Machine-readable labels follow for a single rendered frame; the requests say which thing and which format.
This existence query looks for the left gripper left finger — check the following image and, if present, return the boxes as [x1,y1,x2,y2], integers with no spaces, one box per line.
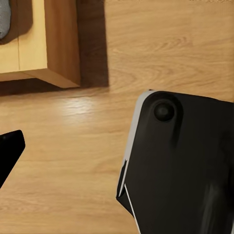
[0,130,25,188]

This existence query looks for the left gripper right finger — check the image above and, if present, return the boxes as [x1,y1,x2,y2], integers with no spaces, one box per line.
[218,129,234,169]

